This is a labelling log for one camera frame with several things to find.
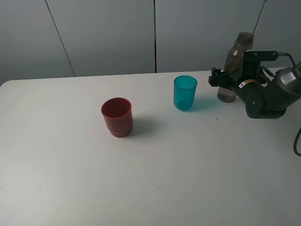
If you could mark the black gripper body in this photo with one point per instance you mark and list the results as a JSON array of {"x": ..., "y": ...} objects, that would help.
[{"x": 246, "y": 81}]

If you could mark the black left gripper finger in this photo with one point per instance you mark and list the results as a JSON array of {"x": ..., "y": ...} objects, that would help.
[{"x": 219, "y": 80}]

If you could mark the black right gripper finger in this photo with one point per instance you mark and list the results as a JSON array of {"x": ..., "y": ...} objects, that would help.
[{"x": 218, "y": 72}]

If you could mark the teal transparent plastic cup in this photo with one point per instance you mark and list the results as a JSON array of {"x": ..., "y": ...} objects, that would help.
[{"x": 184, "y": 92}]

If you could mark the smoky transparent water bottle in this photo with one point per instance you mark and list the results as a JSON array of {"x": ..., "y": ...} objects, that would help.
[{"x": 234, "y": 60}]

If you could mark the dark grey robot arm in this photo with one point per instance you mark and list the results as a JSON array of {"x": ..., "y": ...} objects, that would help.
[{"x": 263, "y": 98}]

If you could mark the red plastic cup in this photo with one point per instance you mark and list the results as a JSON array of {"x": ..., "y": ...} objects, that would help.
[{"x": 117, "y": 113}]

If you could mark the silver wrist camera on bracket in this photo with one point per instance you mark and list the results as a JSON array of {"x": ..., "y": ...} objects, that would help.
[{"x": 252, "y": 58}]

